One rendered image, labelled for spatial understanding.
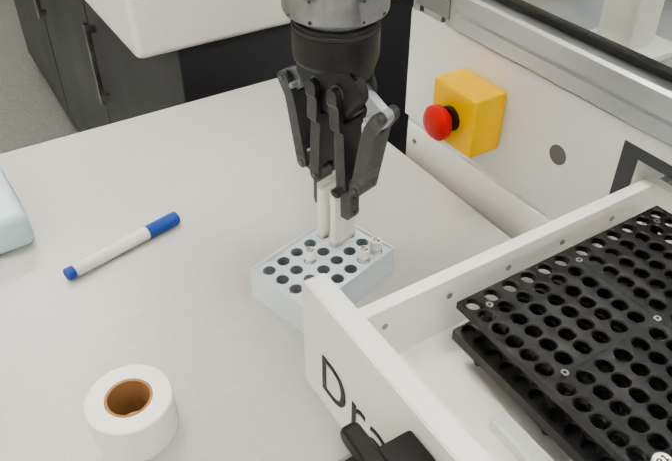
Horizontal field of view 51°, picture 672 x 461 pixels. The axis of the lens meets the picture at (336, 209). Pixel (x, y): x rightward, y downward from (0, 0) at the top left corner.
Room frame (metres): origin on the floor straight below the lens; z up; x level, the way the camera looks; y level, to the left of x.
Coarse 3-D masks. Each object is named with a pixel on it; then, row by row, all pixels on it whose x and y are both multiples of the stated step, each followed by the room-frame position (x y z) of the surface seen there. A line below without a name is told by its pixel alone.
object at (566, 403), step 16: (464, 304) 0.37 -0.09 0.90; (480, 304) 0.37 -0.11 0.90; (480, 320) 0.35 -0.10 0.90; (496, 320) 0.35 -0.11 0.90; (496, 336) 0.33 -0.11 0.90; (512, 336) 0.34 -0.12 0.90; (512, 352) 0.32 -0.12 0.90; (528, 352) 0.32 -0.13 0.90; (528, 368) 0.31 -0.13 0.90; (560, 384) 0.30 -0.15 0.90; (576, 384) 0.29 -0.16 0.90; (560, 400) 0.28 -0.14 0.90; (576, 400) 0.28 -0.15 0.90; (592, 400) 0.28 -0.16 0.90; (576, 416) 0.27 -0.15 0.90; (592, 416) 0.27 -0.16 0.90; (608, 416) 0.27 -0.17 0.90; (592, 432) 0.26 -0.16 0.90; (608, 432) 0.26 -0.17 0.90; (624, 432) 0.26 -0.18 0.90; (608, 448) 0.25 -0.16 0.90; (624, 448) 0.25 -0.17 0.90; (640, 448) 0.25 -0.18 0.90
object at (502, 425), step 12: (492, 420) 0.30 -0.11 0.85; (504, 420) 0.30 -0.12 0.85; (504, 432) 0.29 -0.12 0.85; (516, 432) 0.29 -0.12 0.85; (504, 444) 0.29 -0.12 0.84; (516, 444) 0.28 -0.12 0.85; (528, 444) 0.28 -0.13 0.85; (516, 456) 0.28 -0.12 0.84; (528, 456) 0.27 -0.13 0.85; (540, 456) 0.27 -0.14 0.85
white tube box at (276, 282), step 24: (312, 240) 0.56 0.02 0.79; (360, 240) 0.57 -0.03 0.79; (264, 264) 0.53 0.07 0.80; (288, 264) 0.53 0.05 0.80; (336, 264) 0.53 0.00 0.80; (360, 264) 0.53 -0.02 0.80; (384, 264) 0.54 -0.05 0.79; (264, 288) 0.50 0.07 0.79; (288, 288) 0.49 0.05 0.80; (360, 288) 0.51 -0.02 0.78; (288, 312) 0.48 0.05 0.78
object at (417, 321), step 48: (624, 192) 0.51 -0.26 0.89; (528, 240) 0.44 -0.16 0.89; (576, 240) 0.47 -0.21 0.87; (432, 288) 0.39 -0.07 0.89; (480, 288) 0.42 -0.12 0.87; (384, 336) 0.37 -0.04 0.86; (432, 336) 0.39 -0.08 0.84; (432, 384) 0.34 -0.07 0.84; (480, 384) 0.34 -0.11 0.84; (480, 432) 0.30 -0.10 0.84; (528, 432) 0.30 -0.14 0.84
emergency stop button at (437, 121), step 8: (424, 112) 0.68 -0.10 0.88; (432, 112) 0.66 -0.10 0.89; (440, 112) 0.66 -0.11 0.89; (448, 112) 0.67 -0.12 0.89; (424, 120) 0.67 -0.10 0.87; (432, 120) 0.66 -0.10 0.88; (440, 120) 0.65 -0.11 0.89; (448, 120) 0.65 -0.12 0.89; (432, 128) 0.66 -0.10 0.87; (440, 128) 0.65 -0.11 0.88; (448, 128) 0.65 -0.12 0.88; (432, 136) 0.66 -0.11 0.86; (440, 136) 0.65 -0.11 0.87; (448, 136) 0.65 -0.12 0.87
